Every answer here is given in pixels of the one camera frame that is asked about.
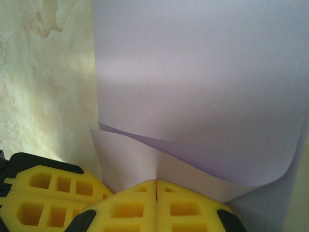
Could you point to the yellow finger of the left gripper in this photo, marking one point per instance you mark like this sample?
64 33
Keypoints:
72 176
46 205

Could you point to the purple paper sheet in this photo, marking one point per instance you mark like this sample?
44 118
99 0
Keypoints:
193 72

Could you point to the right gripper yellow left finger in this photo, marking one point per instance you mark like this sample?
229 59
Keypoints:
135 193

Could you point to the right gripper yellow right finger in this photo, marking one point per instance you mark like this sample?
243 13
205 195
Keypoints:
193 197

